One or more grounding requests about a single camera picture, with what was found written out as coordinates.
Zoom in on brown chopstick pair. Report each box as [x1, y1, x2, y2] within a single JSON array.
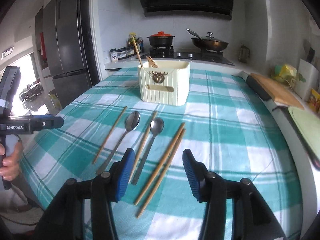
[[134, 122, 185, 205], [136, 128, 185, 218]]

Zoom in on large steel spoon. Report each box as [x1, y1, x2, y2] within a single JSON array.
[[95, 111, 140, 175]]

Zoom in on small steel spoon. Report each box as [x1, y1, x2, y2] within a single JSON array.
[[131, 118, 164, 185]]

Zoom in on brown wooden chopstick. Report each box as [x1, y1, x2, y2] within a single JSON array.
[[92, 106, 127, 164]]

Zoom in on light wooden chopstick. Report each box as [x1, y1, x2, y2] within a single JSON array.
[[131, 35, 143, 68]]

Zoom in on person's left hand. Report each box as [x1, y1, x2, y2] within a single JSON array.
[[0, 140, 23, 181]]

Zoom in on teal checkered tablecloth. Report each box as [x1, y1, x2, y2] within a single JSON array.
[[21, 68, 303, 239]]

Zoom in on brown chopstick beside large spoon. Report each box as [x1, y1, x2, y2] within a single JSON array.
[[129, 111, 157, 182]]

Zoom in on dark grey refrigerator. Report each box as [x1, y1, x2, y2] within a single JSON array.
[[42, 0, 100, 107]]

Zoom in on cream utensil holder box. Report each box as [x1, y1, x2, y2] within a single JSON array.
[[138, 60, 190, 106]]

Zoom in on chopstick in holder left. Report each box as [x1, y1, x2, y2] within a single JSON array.
[[146, 56, 156, 68]]

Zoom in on wooden cutting board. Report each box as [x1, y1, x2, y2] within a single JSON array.
[[250, 73, 304, 110]]

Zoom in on spice jar rack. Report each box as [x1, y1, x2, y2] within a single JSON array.
[[110, 46, 135, 62]]

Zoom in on sauce bottles group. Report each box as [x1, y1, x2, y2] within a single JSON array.
[[126, 32, 144, 53]]

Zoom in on black gas stove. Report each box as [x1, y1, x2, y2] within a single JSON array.
[[140, 46, 234, 66]]

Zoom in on dark glass kettle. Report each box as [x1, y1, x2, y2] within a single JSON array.
[[238, 44, 251, 63]]

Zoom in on yellow green sponges in rack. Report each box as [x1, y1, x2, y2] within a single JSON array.
[[272, 64, 306, 85]]

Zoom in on black wok with glass lid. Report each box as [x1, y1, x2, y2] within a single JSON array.
[[186, 29, 228, 51]]

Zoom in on black clay pot orange lid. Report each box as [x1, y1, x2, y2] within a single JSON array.
[[147, 31, 175, 48]]

